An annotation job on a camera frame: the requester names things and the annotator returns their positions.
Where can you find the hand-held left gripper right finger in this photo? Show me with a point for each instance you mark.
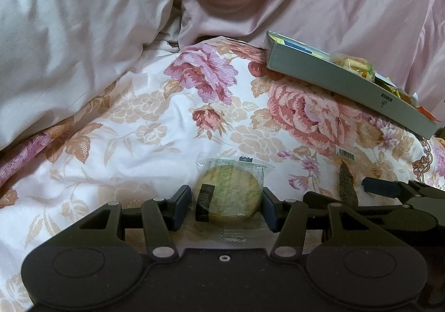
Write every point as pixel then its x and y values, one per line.
pixel 270 211

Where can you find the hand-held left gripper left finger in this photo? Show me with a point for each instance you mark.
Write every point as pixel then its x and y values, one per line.
pixel 180 209

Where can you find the dark seaweed snack packet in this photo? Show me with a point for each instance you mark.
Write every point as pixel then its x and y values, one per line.
pixel 348 187

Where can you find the floral bedsheet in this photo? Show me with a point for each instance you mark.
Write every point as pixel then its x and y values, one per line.
pixel 139 145

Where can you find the round rice cracker packet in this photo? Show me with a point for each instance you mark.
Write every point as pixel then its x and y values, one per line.
pixel 229 187

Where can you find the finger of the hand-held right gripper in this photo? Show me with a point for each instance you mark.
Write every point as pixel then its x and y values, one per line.
pixel 410 220
pixel 379 185

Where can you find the yellow cake packet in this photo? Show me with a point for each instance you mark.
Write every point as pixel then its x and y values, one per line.
pixel 353 67

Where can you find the grey cardboard box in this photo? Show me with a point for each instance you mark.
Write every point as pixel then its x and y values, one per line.
pixel 330 84

